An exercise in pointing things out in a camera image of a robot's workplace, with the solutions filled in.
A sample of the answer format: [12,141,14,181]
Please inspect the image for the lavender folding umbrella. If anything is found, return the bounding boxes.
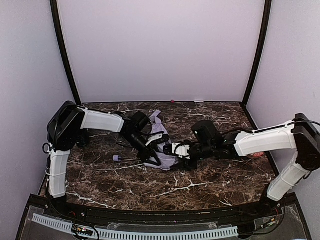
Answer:
[119,110,178,171]

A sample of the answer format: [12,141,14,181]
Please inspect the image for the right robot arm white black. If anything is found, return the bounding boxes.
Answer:
[172,113,320,202]

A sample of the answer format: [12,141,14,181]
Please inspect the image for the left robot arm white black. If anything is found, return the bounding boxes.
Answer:
[45,101,163,199]

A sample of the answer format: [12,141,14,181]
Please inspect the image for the red white patterned bowl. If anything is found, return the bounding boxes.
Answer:
[247,152,265,159]

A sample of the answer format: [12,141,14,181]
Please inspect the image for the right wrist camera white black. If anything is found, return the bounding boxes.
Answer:
[163,142,191,160]

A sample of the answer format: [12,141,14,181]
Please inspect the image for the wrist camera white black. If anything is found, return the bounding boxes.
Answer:
[145,133,170,152]
[163,142,191,160]

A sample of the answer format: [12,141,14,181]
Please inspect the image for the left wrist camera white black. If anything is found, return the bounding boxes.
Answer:
[145,133,170,152]

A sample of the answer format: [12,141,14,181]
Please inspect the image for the grey slotted cable duct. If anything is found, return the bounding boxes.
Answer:
[31,213,239,240]

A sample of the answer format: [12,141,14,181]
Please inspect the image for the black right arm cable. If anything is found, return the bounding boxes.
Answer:
[292,118,320,181]

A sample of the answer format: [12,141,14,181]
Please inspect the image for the left black corner post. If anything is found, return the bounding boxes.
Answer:
[49,0,82,105]

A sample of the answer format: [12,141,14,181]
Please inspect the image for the black corner post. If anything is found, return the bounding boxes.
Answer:
[241,0,273,108]
[49,0,82,105]

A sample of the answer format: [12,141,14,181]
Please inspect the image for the right black corner post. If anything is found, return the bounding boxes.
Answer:
[241,0,273,108]

